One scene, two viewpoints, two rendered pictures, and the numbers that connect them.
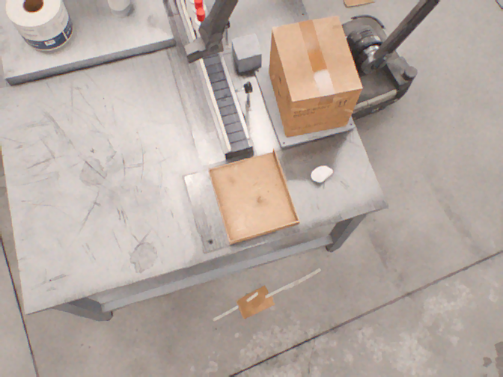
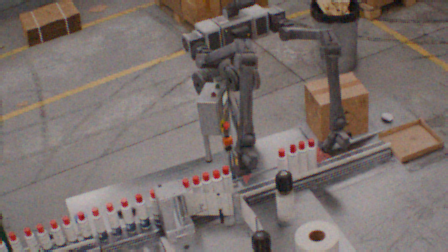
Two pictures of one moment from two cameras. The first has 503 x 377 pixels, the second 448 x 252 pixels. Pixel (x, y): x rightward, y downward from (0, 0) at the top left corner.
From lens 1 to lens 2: 3.44 m
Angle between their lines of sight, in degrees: 57
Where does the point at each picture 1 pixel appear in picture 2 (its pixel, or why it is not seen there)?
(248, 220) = (426, 141)
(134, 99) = (361, 206)
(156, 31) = (304, 197)
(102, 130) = (391, 216)
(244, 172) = (397, 147)
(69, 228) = not seen: outside the picture
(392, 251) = not seen: hidden behind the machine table
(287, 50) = not seen: hidden behind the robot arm
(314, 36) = (321, 89)
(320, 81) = (352, 84)
